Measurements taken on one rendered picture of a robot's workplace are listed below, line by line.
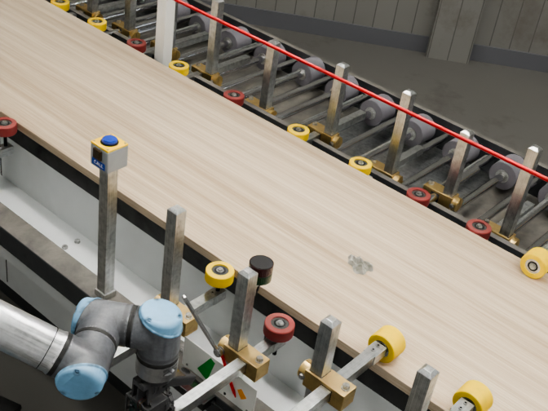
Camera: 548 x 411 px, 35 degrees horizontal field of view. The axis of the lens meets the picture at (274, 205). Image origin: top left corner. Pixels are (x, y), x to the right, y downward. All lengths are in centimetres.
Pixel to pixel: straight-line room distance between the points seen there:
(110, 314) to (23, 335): 20
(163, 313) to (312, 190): 110
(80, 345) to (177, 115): 153
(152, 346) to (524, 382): 98
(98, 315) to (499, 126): 406
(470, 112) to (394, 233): 303
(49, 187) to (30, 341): 137
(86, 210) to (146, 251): 29
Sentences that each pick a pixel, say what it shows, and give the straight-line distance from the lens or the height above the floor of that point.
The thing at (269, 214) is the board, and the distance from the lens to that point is 262.
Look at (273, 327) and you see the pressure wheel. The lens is 221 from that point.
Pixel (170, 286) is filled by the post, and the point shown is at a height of 92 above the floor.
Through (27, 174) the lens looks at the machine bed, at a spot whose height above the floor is 70.
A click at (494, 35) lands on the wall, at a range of 636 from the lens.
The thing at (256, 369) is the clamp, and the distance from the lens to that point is 216.
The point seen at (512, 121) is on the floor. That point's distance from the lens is 564.
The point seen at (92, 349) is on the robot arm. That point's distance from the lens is 172.
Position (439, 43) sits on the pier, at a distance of 623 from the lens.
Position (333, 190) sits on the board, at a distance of 279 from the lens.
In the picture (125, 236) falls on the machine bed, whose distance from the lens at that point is 275.
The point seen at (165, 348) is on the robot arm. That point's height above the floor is 113.
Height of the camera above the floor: 238
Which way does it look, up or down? 34 degrees down
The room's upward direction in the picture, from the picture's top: 9 degrees clockwise
